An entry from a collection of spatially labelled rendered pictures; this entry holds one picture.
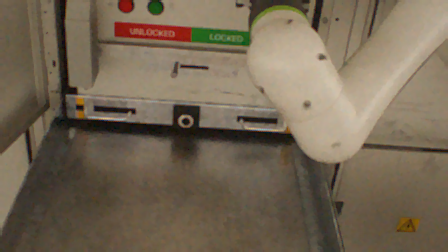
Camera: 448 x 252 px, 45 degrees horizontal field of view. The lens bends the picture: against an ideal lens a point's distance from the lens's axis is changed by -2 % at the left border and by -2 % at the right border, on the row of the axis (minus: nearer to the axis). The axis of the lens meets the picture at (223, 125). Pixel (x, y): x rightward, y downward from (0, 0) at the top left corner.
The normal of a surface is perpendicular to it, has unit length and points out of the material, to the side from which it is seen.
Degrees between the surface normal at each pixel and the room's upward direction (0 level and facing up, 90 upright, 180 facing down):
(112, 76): 90
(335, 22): 90
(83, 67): 90
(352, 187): 90
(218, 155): 0
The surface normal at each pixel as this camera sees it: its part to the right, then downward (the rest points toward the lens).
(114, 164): 0.08, -0.83
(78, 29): 0.00, 0.55
